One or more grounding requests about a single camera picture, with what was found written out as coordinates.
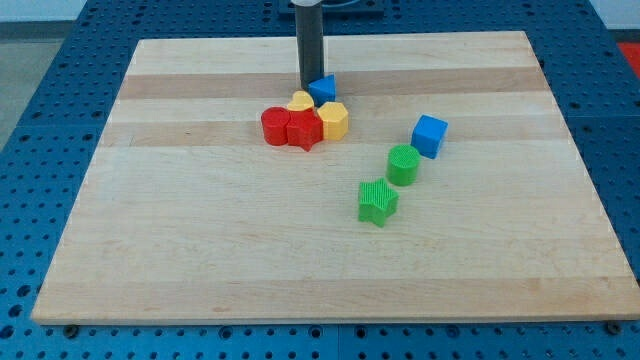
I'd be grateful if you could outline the yellow hexagon block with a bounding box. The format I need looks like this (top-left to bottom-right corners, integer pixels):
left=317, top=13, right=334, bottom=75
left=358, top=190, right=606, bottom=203
left=317, top=102, right=349, bottom=141

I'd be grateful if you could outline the yellow heart block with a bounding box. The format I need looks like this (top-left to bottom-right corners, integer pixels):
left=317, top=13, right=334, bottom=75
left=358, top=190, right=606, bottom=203
left=286, top=90, right=315, bottom=111

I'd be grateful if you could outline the wooden board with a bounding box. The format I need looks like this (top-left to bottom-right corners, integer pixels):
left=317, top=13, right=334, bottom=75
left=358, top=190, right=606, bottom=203
left=31, top=31, right=639, bottom=325

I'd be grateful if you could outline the green star block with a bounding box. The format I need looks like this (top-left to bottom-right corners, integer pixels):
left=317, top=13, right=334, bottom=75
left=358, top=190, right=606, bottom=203
left=358, top=178, right=399, bottom=227

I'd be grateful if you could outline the blue cube block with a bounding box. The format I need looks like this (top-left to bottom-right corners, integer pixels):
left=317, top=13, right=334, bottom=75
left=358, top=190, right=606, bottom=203
left=410, top=115, right=448, bottom=159

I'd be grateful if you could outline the red star block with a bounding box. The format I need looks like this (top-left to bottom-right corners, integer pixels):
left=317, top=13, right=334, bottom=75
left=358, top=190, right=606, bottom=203
left=286, top=109, right=324, bottom=152

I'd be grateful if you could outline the red cylinder block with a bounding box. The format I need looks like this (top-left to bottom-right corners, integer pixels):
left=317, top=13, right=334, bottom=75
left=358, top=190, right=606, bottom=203
left=261, top=107, right=290, bottom=146

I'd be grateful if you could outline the green cylinder block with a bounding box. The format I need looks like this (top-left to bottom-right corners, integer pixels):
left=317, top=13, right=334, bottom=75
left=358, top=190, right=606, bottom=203
left=386, top=144, right=421, bottom=186

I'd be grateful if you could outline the blue triangle block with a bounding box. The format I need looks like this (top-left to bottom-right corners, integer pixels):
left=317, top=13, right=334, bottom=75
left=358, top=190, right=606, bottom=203
left=308, top=74, right=336, bottom=107

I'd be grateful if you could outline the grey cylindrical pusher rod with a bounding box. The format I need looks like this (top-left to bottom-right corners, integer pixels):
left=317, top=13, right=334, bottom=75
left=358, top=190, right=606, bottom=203
left=292, top=0, right=324, bottom=90

